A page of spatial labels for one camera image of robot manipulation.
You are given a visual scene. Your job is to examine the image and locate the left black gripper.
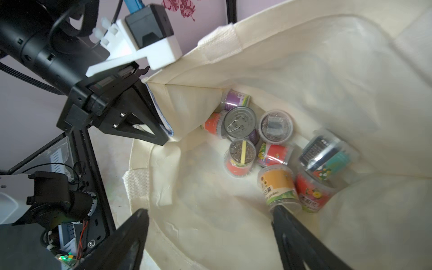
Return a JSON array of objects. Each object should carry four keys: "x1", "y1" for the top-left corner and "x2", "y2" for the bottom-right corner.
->
[{"x1": 57, "y1": 62, "x2": 174, "y2": 146}]

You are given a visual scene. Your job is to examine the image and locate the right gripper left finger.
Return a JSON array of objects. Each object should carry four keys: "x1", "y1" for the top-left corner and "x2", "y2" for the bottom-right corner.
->
[{"x1": 75, "y1": 209, "x2": 150, "y2": 270}]

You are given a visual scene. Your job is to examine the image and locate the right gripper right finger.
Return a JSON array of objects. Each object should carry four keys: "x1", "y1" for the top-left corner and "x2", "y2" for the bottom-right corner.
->
[{"x1": 272, "y1": 205, "x2": 351, "y2": 270}]

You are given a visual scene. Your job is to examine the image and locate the cream canvas tote bag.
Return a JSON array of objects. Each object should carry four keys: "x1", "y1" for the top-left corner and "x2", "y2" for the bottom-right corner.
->
[{"x1": 124, "y1": 1, "x2": 432, "y2": 270}]

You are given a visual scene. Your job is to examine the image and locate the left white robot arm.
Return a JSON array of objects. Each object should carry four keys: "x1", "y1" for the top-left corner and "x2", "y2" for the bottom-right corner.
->
[{"x1": 1, "y1": 1, "x2": 182, "y2": 145}]

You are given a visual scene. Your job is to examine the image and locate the orange label seed jar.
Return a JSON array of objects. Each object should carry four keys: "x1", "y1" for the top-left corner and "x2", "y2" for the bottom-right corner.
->
[{"x1": 257, "y1": 164, "x2": 302, "y2": 215}]

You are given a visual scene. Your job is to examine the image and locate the green label seed jar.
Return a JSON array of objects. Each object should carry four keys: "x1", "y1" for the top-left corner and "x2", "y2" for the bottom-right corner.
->
[{"x1": 299, "y1": 129, "x2": 360, "y2": 182}]

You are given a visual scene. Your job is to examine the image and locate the red label seed jar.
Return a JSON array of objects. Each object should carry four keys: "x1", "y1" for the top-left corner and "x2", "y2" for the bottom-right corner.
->
[{"x1": 224, "y1": 139, "x2": 257, "y2": 178}]

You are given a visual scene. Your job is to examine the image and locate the purple label small jar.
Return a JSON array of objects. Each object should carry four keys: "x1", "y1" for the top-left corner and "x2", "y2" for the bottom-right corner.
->
[{"x1": 219, "y1": 89, "x2": 252, "y2": 111}]

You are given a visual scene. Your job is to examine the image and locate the silver tin can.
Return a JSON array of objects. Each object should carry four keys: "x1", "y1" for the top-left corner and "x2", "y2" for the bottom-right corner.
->
[{"x1": 222, "y1": 106, "x2": 259, "y2": 145}]

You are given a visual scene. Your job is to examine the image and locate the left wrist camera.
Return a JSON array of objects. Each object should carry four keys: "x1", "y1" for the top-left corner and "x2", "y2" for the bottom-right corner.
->
[{"x1": 86, "y1": 4, "x2": 183, "y2": 77}]

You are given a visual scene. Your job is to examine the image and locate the black base frame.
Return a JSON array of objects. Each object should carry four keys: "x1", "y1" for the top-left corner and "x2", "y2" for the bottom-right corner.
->
[{"x1": 1, "y1": 130, "x2": 115, "y2": 270}]

